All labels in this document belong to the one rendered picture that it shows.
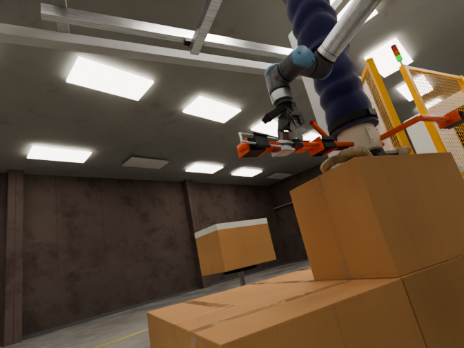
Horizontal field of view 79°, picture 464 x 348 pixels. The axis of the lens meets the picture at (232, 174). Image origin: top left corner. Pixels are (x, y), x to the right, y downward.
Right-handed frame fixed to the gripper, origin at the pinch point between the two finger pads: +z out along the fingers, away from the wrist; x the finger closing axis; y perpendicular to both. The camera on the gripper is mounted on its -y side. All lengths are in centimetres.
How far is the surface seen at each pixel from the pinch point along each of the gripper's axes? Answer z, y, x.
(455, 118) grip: 1, 68, -27
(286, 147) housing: 1.9, -5.6, -2.9
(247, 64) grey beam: -206, 127, 179
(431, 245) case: 47, 30, -19
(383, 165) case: 17.0, 21.8, -18.9
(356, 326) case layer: 60, -14, -20
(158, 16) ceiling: -289, 22, 202
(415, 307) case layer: 62, 10, -20
